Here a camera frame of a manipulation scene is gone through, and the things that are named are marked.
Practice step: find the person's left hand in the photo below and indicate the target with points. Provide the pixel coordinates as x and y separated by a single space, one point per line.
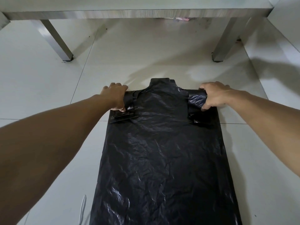
114 96

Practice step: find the person's right hand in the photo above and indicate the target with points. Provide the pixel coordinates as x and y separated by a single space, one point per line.
216 96

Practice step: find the person's left thumb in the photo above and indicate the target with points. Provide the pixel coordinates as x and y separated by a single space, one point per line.
119 109

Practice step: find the person's right thumb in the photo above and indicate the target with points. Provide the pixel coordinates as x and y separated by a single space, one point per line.
206 105

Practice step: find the black plastic bag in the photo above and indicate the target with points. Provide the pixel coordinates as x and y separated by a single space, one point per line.
161 156

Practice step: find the person's left forearm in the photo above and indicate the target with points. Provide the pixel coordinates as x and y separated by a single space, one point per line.
51 147

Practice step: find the person's right forearm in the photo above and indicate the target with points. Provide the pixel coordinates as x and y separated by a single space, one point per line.
264 119

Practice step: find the pink printed packet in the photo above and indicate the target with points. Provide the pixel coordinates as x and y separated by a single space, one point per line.
179 19

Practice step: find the stainless steel table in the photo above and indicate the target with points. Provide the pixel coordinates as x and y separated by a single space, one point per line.
145 11

